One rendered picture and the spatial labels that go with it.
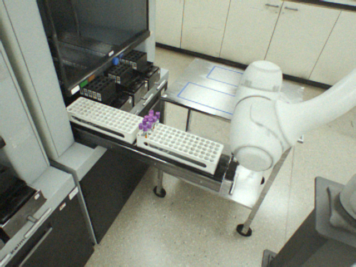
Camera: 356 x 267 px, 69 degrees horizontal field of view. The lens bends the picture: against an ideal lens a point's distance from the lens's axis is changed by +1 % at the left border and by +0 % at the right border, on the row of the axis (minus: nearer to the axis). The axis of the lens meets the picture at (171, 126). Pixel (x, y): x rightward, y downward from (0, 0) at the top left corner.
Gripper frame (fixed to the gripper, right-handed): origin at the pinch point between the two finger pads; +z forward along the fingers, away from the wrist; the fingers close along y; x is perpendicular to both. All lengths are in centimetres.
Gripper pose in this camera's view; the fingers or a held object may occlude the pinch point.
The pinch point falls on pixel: (231, 172)
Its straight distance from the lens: 93.2
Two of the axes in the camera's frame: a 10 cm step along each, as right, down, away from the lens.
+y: -4.0, 5.9, -7.0
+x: 9.2, 3.0, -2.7
